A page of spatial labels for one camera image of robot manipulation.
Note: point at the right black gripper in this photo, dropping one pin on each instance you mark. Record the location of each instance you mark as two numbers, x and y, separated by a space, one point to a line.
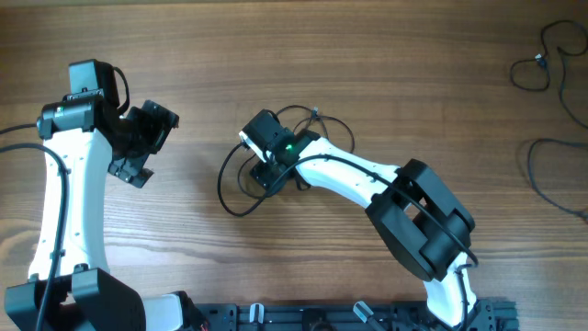
263 174

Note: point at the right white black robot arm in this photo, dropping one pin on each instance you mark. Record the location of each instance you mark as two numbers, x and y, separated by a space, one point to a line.
420 221

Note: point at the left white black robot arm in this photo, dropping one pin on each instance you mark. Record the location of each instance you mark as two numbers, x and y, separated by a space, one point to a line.
92 133

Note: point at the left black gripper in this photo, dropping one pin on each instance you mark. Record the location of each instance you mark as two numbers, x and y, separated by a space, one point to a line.
159 123

